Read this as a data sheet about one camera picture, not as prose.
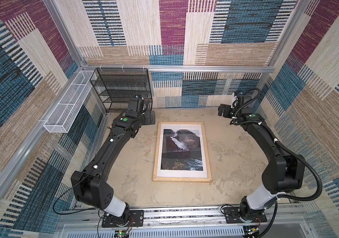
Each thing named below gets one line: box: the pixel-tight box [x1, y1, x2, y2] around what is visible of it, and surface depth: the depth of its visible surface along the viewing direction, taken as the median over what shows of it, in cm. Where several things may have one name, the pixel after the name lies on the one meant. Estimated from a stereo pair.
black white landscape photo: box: [156, 123, 209, 179], surface depth 98 cm
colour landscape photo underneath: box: [160, 128, 204, 172], surface depth 98 cm
